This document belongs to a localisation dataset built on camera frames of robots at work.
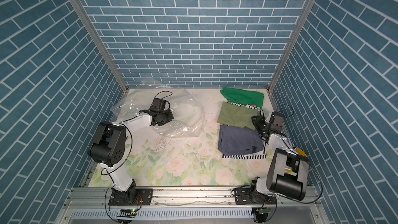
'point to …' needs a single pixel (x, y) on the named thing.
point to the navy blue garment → (236, 140)
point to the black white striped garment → (249, 106)
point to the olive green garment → (233, 115)
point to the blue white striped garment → (258, 155)
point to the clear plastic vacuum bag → (188, 121)
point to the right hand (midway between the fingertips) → (255, 119)
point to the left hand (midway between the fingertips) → (176, 116)
